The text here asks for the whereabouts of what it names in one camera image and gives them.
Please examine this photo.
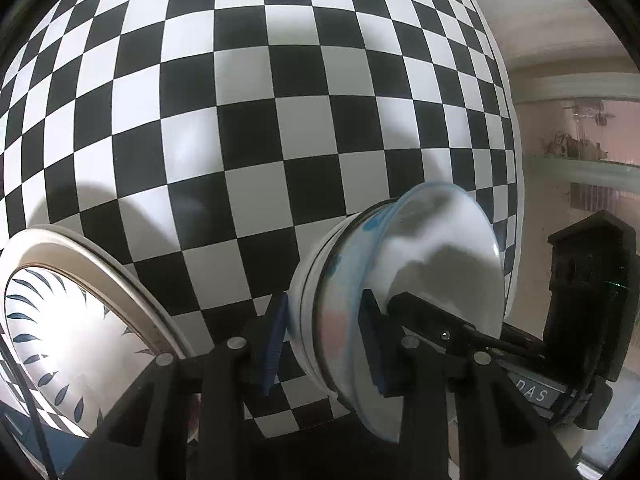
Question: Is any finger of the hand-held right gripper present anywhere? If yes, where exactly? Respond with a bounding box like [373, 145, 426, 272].
[387, 290, 548, 361]

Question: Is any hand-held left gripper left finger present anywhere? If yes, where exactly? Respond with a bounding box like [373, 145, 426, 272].
[65, 290, 291, 480]

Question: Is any white ledge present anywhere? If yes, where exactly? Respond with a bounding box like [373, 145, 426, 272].
[522, 152, 640, 188]

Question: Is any black and white checkered mat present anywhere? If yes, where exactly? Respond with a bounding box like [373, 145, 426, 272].
[0, 0, 523, 441]

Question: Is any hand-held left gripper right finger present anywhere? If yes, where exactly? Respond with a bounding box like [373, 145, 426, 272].
[359, 289, 583, 480]

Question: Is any white bowl with colourful print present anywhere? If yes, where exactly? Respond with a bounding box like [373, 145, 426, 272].
[325, 182, 507, 445]

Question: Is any white plate with pink flowers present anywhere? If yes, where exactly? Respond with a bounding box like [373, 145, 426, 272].
[0, 226, 200, 361]

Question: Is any white plate with leaf pattern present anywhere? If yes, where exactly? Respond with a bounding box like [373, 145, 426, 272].
[0, 257, 173, 443]

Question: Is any plain white bowl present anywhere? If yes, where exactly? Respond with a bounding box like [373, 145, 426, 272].
[289, 200, 401, 401]

